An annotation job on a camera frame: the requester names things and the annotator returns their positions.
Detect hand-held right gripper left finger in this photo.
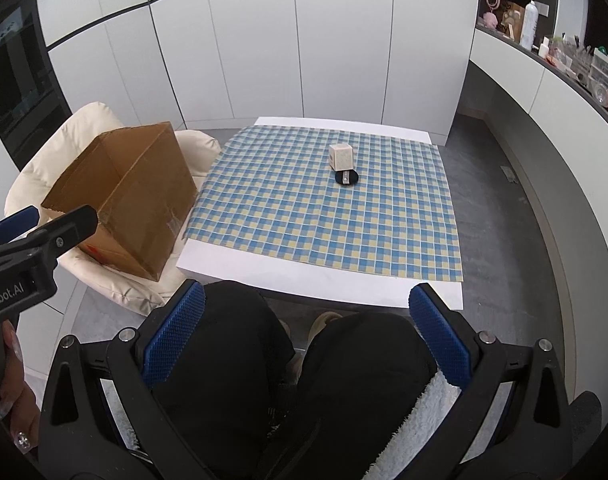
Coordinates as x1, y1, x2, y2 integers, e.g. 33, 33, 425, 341
38, 280, 205, 480

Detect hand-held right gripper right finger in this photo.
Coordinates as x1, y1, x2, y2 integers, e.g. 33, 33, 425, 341
409, 282, 574, 480

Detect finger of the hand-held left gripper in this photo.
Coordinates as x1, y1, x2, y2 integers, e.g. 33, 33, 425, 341
0, 205, 99, 281
0, 205, 40, 252

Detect brown cardboard box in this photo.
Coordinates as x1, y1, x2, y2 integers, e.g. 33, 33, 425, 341
41, 121, 199, 282

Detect person's left hand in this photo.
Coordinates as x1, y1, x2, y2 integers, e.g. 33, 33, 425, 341
0, 321, 41, 457

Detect person's black pants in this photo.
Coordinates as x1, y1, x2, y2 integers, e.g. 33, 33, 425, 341
149, 280, 437, 480

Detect cream padded chair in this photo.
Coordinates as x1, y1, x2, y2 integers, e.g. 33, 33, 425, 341
4, 101, 222, 317

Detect white fleece garment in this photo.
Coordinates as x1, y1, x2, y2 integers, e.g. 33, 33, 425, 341
379, 370, 459, 480

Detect white low table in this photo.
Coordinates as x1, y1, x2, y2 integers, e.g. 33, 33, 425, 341
176, 116, 465, 311

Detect dark glass cabinet door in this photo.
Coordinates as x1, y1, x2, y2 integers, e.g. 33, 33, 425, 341
0, 0, 74, 171

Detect blue yellow checked tablecloth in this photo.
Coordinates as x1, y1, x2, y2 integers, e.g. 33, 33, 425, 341
181, 125, 465, 283

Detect cream cube box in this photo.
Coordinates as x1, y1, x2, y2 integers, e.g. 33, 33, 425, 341
329, 143, 355, 171

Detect clear acrylic organizer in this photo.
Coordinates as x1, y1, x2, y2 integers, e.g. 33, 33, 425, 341
581, 47, 608, 86

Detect white built-in cabinets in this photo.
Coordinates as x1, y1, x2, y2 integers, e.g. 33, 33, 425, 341
34, 0, 484, 136

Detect white spray bottle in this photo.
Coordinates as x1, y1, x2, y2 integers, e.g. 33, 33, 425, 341
520, 1, 538, 51

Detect brown paper box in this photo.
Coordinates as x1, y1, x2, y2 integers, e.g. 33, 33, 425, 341
501, 2, 527, 43

